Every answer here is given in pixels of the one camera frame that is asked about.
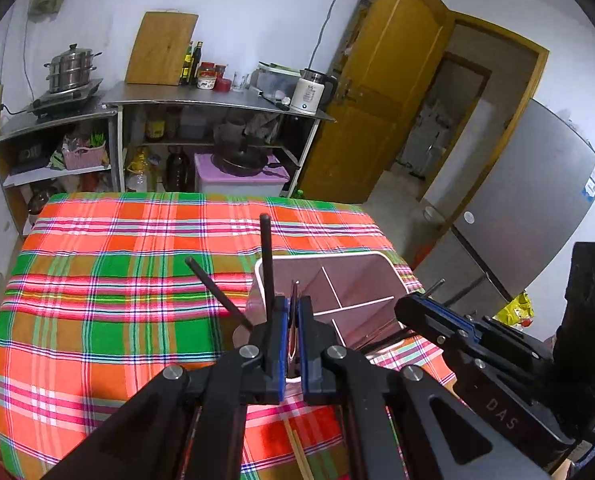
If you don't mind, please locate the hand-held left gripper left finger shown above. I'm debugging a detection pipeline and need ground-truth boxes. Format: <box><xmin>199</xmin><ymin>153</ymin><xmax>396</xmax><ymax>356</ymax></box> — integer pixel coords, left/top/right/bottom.
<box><xmin>42</xmin><ymin>296</ymin><xmax>290</xmax><ymax>480</ymax></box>

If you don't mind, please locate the dark glass bottle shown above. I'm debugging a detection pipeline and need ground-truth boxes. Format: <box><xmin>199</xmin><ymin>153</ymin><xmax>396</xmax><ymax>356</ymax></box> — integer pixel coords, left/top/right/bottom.
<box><xmin>190</xmin><ymin>40</ymin><xmax>203</xmax><ymax>86</ymax></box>

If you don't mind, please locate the steel steamer pot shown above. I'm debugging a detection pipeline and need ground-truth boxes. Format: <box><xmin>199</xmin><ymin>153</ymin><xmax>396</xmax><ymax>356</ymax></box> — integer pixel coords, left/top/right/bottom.
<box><xmin>44</xmin><ymin>44</ymin><xmax>103</xmax><ymax>94</ymax></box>

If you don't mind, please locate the induction cooker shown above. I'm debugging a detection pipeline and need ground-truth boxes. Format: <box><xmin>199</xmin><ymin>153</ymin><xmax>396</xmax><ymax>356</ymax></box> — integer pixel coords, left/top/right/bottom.
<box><xmin>26</xmin><ymin>77</ymin><xmax>104</xmax><ymax>120</ymax></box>

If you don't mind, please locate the black wok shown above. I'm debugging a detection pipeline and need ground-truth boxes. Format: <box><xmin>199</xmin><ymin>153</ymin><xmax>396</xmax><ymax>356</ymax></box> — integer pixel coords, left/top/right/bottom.
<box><xmin>212</xmin><ymin>145</ymin><xmax>298</xmax><ymax>177</ymax></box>

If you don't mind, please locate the pink plastic utensil basket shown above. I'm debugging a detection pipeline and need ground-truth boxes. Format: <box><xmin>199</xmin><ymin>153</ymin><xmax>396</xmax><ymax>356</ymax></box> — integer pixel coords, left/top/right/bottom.
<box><xmin>246</xmin><ymin>252</ymin><xmax>413</xmax><ymax>386</ymax></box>

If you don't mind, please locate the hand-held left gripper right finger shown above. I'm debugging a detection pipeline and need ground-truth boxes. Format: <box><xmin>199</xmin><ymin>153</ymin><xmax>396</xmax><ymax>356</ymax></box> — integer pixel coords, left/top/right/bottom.
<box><xmin>299</xmin><ymin>296</ymin><xmax>553</xmax><ymax>480</ymax></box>

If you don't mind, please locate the clear plastic container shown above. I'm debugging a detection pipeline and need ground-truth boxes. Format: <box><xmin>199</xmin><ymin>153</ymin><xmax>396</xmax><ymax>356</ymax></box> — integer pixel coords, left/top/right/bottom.
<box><xmin>250</xmin><ymin>61</ymin><xmax>303</xmax><ymax>106</ymax></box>

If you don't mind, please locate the steel counter table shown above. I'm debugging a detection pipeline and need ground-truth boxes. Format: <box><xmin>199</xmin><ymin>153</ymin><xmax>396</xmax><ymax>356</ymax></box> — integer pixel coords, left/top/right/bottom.
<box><xmin>102</xmin><ymin>80</ymin><xmax>337</xmax><ymax>198</ymax></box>

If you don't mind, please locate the yellow plastic bag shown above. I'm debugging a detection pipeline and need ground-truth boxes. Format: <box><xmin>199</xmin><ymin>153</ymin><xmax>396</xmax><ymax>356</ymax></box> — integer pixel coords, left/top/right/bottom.
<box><xmin>495</xmin><ymin>292</ymin><xmax>535</xmax><ymax>328</ymax></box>

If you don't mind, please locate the wooden door frame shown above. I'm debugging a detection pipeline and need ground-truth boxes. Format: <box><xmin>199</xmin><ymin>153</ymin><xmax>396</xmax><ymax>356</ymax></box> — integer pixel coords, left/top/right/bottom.
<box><xmin>417</xmin><ymin>10</ymin><xmax>551</xmax><ymax>206</ymax></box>

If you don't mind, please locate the plaid tablecloth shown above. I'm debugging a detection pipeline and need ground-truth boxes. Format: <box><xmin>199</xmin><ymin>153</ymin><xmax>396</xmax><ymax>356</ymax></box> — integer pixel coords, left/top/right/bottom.
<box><xmin>0</xmin><ymin>191</ymin><xmax>455</xmax><ymax>480</ymax></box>

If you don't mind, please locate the grey refrigerator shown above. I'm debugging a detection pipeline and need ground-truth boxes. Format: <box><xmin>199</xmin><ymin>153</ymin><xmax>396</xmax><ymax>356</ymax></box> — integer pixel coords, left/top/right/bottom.
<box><xmin>412</xmin><ymin>97</ymin><xmax>595</xmax><ymax>306</ymax></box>

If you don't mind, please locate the yellow cooking oil bottle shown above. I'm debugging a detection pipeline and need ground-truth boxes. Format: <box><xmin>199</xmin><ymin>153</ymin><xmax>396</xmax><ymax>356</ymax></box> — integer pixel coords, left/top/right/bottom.
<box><xmin>127</xmin><ymin>147</ymin><xmax>150</xmax><ymax>193</ymax></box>

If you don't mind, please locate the purple lid storage box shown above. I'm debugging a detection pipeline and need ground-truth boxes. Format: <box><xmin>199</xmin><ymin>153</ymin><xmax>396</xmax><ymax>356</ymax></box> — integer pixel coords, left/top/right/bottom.
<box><xmin>193</xmin><ymin>152</ymin><xmax>290</xmax><ymax>196</ymax></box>

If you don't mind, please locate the wall cable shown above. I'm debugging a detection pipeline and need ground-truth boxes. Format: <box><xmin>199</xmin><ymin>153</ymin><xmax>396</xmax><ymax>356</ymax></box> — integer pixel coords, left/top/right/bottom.
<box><xmin>310</xmin><ymin>0</ymin><xmax>355</xmax><ymax>71</ymax></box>

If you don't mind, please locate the large dark bottle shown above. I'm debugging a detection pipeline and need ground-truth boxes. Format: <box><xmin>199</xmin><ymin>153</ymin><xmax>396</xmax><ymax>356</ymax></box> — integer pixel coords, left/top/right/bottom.
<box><xmin>163</xmin><ymin>146</ymin><xmax>195</xmax><ymax>192</ymax></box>

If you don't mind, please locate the red label jar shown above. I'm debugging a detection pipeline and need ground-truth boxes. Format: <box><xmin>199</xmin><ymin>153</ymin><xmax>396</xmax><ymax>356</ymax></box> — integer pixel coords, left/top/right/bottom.
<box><xmin>197</xmin><ymin>61</ymin><xmax>217</xmax><ymax>91</ymax></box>

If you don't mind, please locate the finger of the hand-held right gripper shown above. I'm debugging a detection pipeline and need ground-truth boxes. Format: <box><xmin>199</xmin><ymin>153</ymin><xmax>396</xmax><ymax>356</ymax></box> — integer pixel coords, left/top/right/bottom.
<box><xmin>395</xmin><ymin>297</ymin><xmax>461</xmax><ymax>361</ymax></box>
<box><xmin>410</xmin><ymin>293</ymin><xmax>478</xmax><ymax>341</ymax></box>

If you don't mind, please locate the pink storage basket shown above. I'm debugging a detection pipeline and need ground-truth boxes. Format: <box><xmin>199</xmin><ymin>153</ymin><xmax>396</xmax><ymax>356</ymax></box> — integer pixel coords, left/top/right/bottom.
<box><xmin>62</xmin><ymin>140</ymin><xmax>108</xmax><ymax>171</ymax></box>

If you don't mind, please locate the beige wooden chopstick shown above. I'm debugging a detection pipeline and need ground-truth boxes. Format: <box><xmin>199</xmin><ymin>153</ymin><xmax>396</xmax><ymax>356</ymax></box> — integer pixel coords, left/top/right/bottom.
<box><xmin>283</xmin><ymin>417</ymin><xmax>314</xmax><ymax>480</ymax></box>

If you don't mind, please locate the white electric kettle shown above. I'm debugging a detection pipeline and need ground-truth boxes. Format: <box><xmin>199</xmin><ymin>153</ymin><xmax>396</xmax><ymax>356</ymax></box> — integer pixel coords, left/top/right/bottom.
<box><xmin>290</xmin><ymin>67</ymin><xmax>339</xmax><ymax>115</ymax></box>

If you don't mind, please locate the wooden door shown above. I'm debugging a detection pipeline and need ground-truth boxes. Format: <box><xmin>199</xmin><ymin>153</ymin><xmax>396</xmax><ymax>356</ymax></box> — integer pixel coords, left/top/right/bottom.
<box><xmin>297</xmin><ymin>0</ymin><xmax>453</xmax><ymax>206</ymax></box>

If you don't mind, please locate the wooden cutting board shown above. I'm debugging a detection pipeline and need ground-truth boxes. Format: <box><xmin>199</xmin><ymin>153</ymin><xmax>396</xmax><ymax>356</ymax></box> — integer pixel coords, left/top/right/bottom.
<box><xmin>124</xmin><ymin>11</ymin><xmax>199</xmax><ymax>86</ymax></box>

